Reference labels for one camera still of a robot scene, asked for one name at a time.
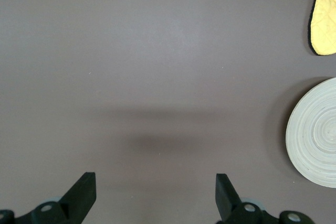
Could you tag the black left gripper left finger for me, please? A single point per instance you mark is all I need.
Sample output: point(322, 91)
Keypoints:
point(76, 197)

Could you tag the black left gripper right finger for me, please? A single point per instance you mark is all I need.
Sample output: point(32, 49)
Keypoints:
point(228, 203)

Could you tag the round wooden plate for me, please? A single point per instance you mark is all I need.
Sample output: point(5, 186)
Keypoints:
point(315, 134)

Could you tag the brown table cover mat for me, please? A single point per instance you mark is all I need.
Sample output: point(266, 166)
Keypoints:
point(105, 51)

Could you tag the yellow quilted oven mitt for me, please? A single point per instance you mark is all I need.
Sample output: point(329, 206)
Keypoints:
point(324, 24)

